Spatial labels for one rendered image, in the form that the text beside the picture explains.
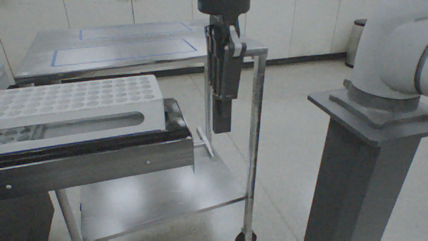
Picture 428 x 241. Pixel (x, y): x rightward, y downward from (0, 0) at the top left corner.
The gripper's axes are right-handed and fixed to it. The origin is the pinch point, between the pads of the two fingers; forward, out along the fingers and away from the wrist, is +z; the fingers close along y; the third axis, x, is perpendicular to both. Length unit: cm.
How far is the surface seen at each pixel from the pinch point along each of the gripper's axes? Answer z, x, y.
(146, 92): -5.7, -12.1, 0.9
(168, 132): -1.1, -9.9, 5.6
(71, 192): 80, -49, -86
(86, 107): -6.2, -20.1, 4.6
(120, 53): -1.7, -15.4, -35.3
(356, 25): 37, 208, -206
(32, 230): 56, -52, -40
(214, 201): 52, 8, -32
